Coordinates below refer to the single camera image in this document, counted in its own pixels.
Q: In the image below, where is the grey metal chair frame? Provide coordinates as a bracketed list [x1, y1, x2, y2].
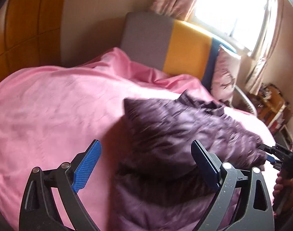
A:
[234, 85, 258, 117]

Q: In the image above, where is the purple quilted down jacket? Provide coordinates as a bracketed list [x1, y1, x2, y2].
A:
[110, 93, 265, 230]

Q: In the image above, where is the cluttered wooden side table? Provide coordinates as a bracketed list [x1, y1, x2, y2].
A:
[247, 84, 292, 136]

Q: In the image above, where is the person's right hand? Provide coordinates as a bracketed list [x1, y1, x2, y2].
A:
[273, 173, 293, 212]

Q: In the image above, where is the pink deer print pillow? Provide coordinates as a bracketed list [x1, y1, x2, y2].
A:
[211, 44, 241, 105]

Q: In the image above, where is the bright window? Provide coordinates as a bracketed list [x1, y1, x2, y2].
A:
[190, 0, 268, 51]

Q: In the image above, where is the pink patterned curtain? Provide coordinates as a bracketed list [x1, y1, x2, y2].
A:
[150, 0, 283, 94]

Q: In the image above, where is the grey yellow blue headboard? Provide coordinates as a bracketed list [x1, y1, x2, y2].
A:
[120, 12, 236, 91]

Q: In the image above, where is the orange wooden wardrobe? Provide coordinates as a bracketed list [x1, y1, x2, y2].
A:
[0, 0, 64, 82]

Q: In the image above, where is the pink bed cover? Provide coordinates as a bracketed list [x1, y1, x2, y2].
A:
[0, 48, 274, 230]

